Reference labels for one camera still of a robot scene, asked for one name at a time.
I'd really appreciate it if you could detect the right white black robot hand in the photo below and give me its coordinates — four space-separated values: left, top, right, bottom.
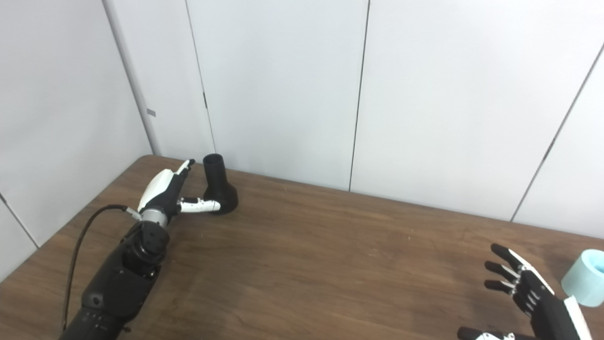
457 243 593 340

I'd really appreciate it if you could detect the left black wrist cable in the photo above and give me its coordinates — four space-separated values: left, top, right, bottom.
62 204 142 331

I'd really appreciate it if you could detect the light blue cylinder cup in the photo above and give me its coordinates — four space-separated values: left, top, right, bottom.
561 249 604 306

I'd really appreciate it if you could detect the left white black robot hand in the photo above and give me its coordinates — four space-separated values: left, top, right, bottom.
137 159 221 222

